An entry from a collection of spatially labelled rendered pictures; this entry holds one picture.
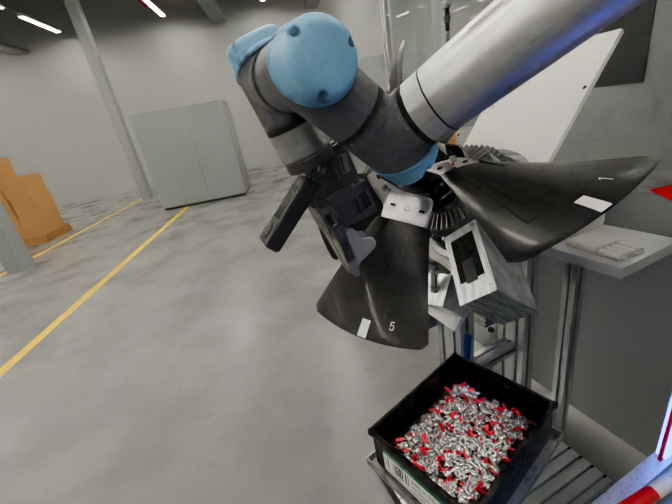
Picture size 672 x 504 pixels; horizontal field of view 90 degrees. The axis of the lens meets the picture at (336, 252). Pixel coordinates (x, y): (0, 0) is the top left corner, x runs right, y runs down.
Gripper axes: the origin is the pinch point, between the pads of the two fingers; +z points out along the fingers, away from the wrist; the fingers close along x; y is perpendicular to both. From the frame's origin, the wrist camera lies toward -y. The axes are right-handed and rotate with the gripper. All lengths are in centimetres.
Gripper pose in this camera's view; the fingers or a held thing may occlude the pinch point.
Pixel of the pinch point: (351, 271)
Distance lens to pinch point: 56.1
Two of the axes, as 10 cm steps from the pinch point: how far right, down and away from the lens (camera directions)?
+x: -3.6, -3.2, 8.8
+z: 4.1, 7.9, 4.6
